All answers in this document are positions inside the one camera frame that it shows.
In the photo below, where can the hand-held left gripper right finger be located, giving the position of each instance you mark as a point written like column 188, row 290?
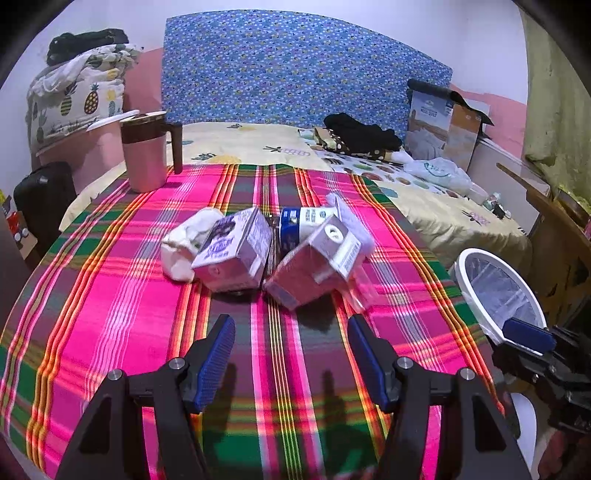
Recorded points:
column 364, row 360

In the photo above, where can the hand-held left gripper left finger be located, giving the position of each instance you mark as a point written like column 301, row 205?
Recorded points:
column 217, row 355

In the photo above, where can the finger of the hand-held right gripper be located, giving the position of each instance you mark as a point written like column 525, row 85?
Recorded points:
column 526, row 367
column 528, row 334

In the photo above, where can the white round waste bin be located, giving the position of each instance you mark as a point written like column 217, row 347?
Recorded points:
column 466, row 295

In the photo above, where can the purple milk carton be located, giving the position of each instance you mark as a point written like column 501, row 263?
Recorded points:
column 231, row 258

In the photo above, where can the pink brown carton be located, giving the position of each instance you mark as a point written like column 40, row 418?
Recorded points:
column 304, row 272

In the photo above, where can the white paper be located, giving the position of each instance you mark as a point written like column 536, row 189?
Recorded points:
column 180, row 249

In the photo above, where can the white foam net sleeve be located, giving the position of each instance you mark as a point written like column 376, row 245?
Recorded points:
column 364, row 230

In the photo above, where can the brown snack wrapper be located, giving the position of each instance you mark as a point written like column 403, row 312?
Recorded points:
column 275, row 240

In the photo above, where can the blue white carton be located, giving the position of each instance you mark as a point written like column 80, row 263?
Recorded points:
column 300, row 226

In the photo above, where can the person's right hand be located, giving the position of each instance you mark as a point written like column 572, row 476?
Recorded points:
column 568, row 457

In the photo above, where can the clear plastic bin liner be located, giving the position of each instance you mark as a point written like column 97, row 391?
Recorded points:
column 501, row 288

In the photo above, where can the wooden chair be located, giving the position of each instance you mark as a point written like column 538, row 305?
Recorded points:
column 554, row 244

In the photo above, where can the pink plaid tablecloth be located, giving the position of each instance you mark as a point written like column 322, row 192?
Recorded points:
column 138, row 300

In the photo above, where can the small black gadget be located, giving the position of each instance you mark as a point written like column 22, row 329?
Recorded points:
column 499, row 211

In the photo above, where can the yellow pineapple bed sheet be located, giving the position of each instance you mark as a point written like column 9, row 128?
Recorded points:
column 461, row 221

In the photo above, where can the small glass jar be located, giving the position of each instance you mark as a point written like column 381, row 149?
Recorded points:
column 490, row 199

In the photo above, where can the white plastic bag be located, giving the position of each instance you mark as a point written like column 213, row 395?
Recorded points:
column 438, row 170

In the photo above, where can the white fruit print cloth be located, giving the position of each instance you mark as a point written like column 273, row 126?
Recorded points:
column 369, row 168

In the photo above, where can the brown polka dot cloth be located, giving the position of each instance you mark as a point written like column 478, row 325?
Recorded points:
column 369, row 153

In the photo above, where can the pink mug brown lid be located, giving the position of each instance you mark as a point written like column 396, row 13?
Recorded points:
column 143, row 161

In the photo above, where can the cardboard box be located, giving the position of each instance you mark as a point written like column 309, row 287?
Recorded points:
column 457, row 134

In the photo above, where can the black clothes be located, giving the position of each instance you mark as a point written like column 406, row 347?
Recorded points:
column 360, row 131

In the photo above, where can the green curtain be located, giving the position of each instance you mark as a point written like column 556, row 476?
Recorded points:
column 558, row 106

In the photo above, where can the black bag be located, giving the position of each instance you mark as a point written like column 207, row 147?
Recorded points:
column 44, row 198

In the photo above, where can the red white package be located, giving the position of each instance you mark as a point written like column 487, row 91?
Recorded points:
column 16, row 230

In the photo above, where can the pineapple print quilt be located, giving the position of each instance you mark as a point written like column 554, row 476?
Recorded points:
column 83, row 97

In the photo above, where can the blue floral mattress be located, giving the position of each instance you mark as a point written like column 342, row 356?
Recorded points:
column 277, row 69

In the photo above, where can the black folded garment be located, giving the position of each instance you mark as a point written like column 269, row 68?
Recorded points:
column 87, row 44

